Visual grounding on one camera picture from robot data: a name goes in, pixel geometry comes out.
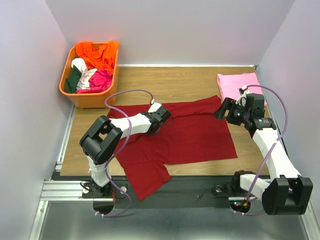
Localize dark green t shirt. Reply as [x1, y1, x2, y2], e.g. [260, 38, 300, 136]
[64, 67, 82, 94]

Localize orange t shirt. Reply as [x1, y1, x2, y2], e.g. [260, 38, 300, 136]
[74, 40, 120, 74]

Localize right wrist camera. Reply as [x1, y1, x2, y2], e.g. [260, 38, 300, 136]
[236, 85, 265, 110]

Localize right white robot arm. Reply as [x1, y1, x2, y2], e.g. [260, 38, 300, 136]
[213, 93, 313, 215]

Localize white t shirt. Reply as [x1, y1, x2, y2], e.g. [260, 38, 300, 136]
[71, 57, 98, 90]

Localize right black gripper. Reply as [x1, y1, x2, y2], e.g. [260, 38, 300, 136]
[211, 97, 250, 126]

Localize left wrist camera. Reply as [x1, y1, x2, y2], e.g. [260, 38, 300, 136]
[147, 99, 172, 122]

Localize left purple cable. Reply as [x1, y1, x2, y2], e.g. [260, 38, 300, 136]
[93, 89, 156, 218]

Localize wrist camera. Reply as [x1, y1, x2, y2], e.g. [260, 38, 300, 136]
[236, 85, 265, 110]
[147, 99, 172, 122]

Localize magenta t shirt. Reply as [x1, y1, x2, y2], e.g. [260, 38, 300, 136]
[76, 68, 113, 94]

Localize orange plastic laundry basket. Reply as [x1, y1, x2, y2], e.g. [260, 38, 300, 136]
[58, 46, 119, 109]

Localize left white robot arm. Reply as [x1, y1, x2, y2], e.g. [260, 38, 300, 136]
[79, 103, 172, 197]

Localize aluminium frame rail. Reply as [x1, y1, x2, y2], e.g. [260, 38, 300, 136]
[30, 66, 317, 240]

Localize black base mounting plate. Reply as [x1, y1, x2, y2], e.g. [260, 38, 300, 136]
[79, 175, 261, 210]

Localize dark red t shirt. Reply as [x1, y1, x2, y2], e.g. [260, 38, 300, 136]
[116, 95, 237, 201]

